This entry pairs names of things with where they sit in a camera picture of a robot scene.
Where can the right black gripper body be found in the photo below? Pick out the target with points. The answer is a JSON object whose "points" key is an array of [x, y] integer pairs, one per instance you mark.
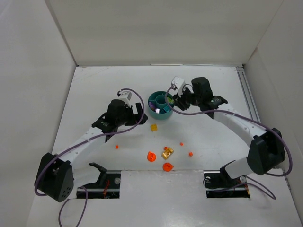
{"points": [[182, 100]]}

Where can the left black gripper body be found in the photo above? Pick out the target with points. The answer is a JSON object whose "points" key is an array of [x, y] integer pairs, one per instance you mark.
{"points": [[136, 116]]}

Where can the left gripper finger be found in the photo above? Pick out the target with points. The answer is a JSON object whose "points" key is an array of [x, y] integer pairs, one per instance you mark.
{"points": [[139, 109], [109, 135]]}

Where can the teal divided round container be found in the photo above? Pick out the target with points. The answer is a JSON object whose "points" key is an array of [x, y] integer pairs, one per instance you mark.
{"points": [[159, 98]]}

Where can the yellow square lego brick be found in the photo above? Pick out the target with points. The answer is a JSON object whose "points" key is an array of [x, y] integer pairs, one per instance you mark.
{"points": [[154, 127]]}

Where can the teal square lego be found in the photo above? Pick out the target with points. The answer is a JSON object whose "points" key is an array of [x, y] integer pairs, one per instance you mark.
{"points": [[167, 109]]}

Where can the orange round lego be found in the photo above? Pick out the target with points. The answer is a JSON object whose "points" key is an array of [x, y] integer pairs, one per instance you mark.
{"points": [[167, 167], [151, 157]]}

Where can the golden yellow curved lego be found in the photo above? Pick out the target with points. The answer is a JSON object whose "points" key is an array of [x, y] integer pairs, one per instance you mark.
{"points": [[167, 153]]}

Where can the light green square lego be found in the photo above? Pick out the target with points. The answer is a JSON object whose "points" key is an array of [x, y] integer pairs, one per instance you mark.
{"points": [[171, 101]]}

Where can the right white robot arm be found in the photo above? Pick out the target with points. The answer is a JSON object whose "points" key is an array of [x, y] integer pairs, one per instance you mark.
{"points": [[266, 149]]}

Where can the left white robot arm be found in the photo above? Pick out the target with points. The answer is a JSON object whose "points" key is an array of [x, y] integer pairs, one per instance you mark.
{"points": [[57, 176]]}

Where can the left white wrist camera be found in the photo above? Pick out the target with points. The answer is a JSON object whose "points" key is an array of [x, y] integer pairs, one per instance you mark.
{"points": [[124, 95]]}

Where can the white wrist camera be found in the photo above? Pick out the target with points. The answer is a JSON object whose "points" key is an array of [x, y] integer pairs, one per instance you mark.
{"points": [[177, 84], [124, 95]]}

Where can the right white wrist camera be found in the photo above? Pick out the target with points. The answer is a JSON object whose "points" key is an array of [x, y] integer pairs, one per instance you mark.
{"points": [[177, 84]]}

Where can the aluminium rail right edge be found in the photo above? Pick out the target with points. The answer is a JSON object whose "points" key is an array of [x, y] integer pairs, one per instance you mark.
{"points": [[248, 94]]}

